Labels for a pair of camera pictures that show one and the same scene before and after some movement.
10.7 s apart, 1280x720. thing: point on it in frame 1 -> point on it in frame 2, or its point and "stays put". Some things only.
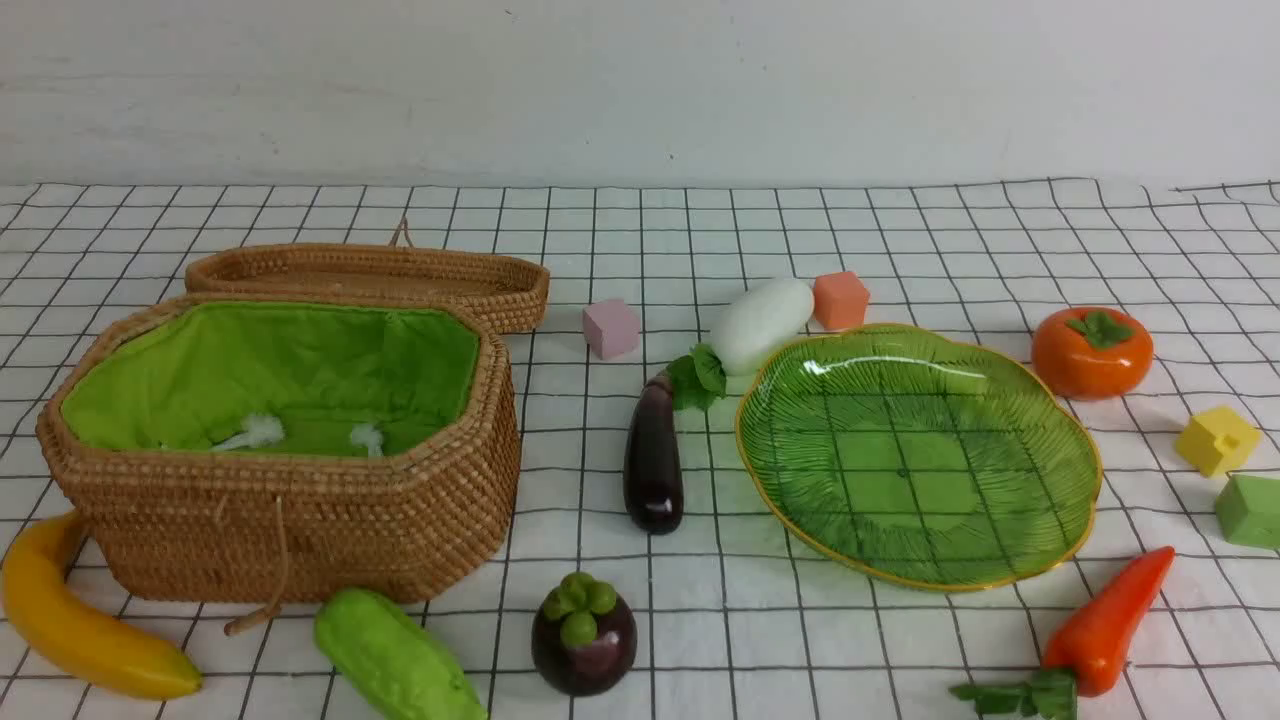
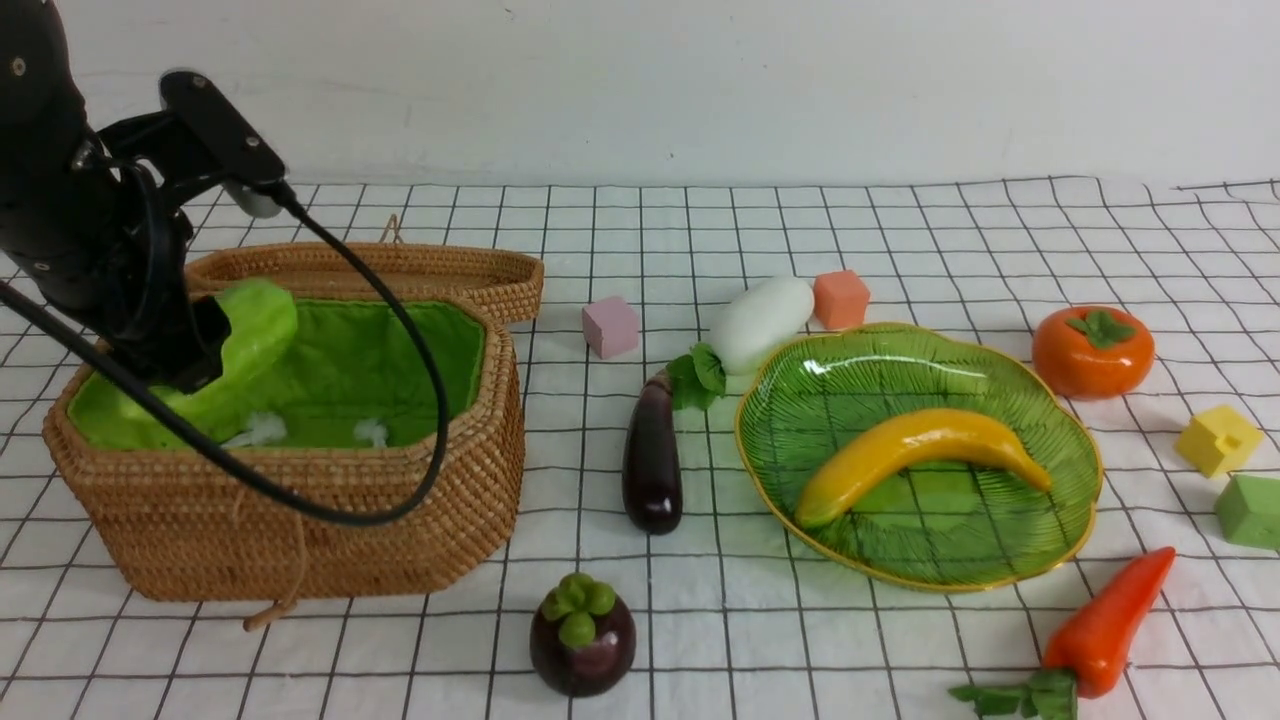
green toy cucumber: [394, 663] -> [263, 321]
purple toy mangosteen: [584, 636] stays put
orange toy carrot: [1087, 649] stays put
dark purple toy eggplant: [653, 469] stays put
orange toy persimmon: [1092, 352] stays put
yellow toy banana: [94, 648] -> [915, 438]
